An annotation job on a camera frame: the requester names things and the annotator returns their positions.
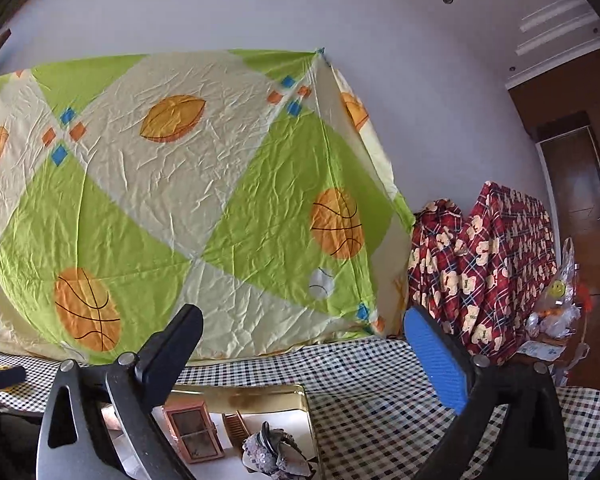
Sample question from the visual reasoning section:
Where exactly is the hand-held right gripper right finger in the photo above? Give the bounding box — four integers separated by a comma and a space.
402, 305, 571, 480

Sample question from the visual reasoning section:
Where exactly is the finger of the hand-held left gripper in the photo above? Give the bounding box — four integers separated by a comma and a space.
0, 367, 27, 392

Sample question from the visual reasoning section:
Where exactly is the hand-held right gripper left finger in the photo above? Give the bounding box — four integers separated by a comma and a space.
36, 304, 204, 480

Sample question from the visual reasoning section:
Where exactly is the brown framed box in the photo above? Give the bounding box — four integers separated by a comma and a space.
161, 402, 226, 466

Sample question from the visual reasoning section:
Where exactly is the gold tin box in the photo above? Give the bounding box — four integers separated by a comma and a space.
99, 382, 326, 480

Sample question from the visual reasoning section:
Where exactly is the brown wooden comb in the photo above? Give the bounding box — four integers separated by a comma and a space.
222, 409, 249, 454

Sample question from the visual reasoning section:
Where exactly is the checkered tablecloth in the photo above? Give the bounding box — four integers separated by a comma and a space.
0, 336, 600, 480

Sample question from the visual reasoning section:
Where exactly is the red plaid bear-print cloth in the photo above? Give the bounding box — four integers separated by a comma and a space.
452, 181, 560, 366
406, 199, 477, 333

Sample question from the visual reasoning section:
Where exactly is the white paper lining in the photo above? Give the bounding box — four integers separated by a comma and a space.
110, 411, 322, 480

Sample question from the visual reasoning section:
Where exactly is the clear plastic bag of toys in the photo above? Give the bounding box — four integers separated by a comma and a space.
517, 236, 592, 363

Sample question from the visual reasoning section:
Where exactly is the basketball print bed sheet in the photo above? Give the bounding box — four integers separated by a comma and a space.
0, 48, 417, 365

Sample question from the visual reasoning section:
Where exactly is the brown wooden wardrobe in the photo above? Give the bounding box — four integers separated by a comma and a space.
506, 57, 600, 391

